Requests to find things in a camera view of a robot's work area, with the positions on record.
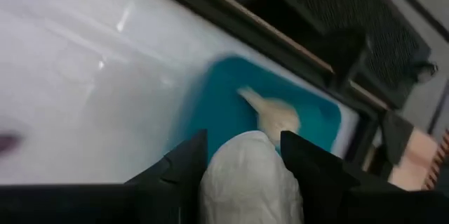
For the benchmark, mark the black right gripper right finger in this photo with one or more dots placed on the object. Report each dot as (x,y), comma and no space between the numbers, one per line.
(350,203)

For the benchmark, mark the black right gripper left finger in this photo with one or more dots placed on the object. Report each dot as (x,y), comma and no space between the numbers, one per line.
(105,204)

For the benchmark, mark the white garlic bulb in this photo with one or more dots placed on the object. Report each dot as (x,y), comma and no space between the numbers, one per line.
(249,182)

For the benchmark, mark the beige garlic bulb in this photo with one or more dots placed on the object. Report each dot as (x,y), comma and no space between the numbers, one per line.
(277,118)

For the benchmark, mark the small purple eggplant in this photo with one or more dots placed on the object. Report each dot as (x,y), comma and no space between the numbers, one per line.
(8,143)

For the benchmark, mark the wooden board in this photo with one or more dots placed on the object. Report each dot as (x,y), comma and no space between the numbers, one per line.
(414,161)

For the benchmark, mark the blue plastic basket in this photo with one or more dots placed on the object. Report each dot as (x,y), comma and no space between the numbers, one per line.
(224,111)

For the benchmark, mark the black perforated control box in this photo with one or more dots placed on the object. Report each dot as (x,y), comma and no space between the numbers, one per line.
(350,13)

